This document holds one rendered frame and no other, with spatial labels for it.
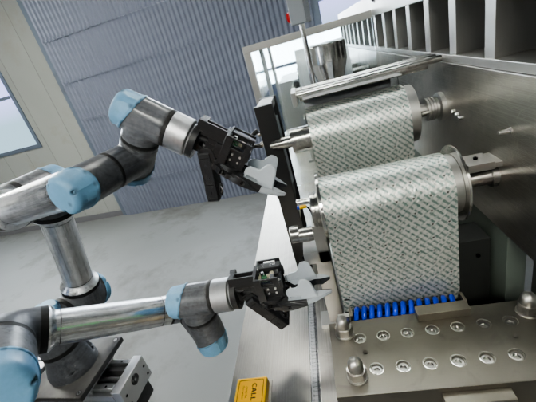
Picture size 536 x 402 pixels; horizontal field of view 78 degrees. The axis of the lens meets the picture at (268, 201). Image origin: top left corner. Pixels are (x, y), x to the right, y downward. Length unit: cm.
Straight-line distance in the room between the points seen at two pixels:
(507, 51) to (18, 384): 96
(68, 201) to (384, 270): 60
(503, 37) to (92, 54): 417
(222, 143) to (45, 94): 453
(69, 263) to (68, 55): 372
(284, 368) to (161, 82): 363
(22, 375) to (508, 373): 76
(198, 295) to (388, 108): 60
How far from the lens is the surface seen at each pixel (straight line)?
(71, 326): 86
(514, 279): 86
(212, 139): 65
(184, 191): 447
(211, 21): 386
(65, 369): 129
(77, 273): 120
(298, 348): 90
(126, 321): 88
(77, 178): 64
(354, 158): 85
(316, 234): 74
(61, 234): 111
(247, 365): 91
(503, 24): 73
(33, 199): 77
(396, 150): 87
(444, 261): 74
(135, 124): 67
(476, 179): 73
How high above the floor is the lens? 157
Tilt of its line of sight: 24 degrees down
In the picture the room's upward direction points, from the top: 16 degrees counter-clockwise
